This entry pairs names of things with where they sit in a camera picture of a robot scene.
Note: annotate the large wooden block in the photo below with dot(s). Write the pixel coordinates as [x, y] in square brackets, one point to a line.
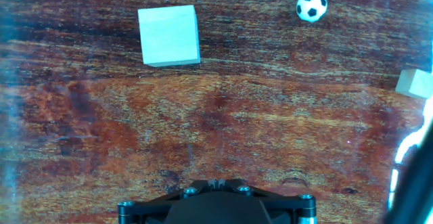
[167, 34]

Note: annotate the miniature soccer ball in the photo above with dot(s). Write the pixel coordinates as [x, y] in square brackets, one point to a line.
[312, 6]

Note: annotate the glossy wood-grain mat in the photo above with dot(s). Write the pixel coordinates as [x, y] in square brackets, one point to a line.
[203, 115]

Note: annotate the small wooden cube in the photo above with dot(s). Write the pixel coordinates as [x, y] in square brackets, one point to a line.
[414, 83]

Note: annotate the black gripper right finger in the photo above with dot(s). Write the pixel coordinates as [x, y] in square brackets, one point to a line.
[291, 208]

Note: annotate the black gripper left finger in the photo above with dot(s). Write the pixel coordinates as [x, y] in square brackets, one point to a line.
[149, 208]

